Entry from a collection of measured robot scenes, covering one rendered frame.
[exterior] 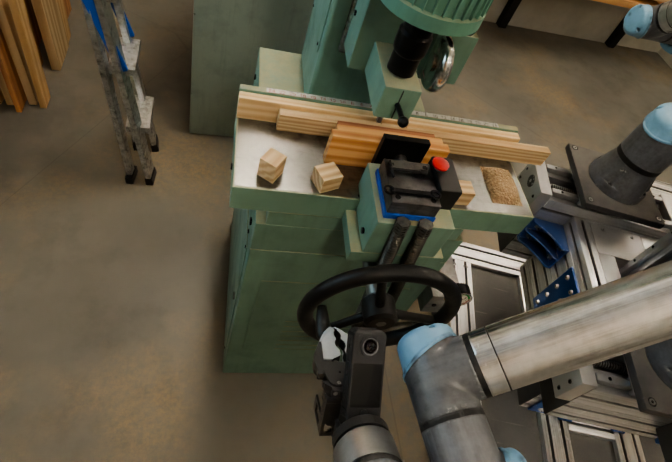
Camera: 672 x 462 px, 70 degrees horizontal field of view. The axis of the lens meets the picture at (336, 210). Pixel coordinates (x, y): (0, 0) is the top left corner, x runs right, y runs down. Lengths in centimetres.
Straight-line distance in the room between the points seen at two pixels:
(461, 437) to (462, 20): 55
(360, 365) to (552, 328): 23
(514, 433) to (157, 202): 145
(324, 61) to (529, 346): 74
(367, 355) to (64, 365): 119
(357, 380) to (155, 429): 103
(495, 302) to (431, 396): 125
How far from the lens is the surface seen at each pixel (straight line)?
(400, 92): 87
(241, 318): 127
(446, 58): 102
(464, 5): 76
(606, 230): 147
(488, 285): 184
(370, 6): 93
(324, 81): 112
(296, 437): 161
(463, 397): 58
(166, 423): 159
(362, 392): 64
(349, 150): 90
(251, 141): 92
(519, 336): 58
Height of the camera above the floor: 154
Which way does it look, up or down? 49 degrees down
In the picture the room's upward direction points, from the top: 23 degrees clockwise
